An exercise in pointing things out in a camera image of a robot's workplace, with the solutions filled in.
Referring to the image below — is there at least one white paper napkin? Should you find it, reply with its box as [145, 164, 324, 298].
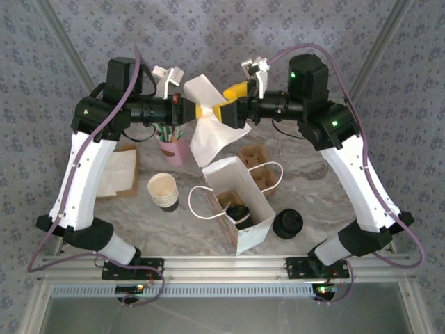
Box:
[183, 73, 252, 168]

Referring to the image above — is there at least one cardboard cup carrier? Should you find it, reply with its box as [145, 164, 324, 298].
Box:
[216, 191, 241, 209]

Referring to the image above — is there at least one black plastic cup lid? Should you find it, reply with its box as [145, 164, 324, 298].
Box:
[225, 205, 250, 223]

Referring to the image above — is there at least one paper coffee cup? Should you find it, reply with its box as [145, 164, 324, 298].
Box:
[232, 217, 253, 232]

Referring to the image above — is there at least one white paper gift bag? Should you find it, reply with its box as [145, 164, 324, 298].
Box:
[188, 155, 283, 257]

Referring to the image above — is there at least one pink straw holder cup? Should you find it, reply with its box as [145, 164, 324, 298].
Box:
[158, 134, 192, 166]

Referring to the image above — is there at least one brown cardboard napkin tray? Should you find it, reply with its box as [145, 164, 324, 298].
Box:
[96, 144, 140, 199]

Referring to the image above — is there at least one stack of white napkins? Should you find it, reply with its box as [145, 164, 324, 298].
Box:
[99, 149, 137, 196]

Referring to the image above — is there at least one stack of paper cups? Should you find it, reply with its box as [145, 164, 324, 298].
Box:
[147, 173, 180, 213]

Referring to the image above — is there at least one stack of black cup lids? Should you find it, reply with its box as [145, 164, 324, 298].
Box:
[273, 207, 305, 240]

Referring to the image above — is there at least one steel sheet shelf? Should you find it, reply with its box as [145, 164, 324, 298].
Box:
[38, 295, 418, 334]

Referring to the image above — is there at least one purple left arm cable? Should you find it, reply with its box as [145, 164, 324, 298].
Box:
[26, 44, 165, 309]

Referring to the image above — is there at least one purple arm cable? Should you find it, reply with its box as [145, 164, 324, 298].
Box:
[268, 43, 427, 307]
[26, 44, 165, 309]

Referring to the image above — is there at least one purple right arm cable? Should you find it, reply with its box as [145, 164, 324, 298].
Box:
[268, 43, 427, 307]

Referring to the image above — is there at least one aluminium frame post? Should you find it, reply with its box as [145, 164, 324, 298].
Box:
[347, 0, 415, 105]
[33, 0, 102, 100]

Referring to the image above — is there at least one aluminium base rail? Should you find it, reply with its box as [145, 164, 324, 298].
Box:
[37, 253, 416, 282]

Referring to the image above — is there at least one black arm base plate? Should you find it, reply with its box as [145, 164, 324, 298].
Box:
[100, 257, 165, 281]
[285, 256, 350, 279]

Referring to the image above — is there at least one grey slotted cable duct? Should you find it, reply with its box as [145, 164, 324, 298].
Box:
[50, 284, 319, 299]

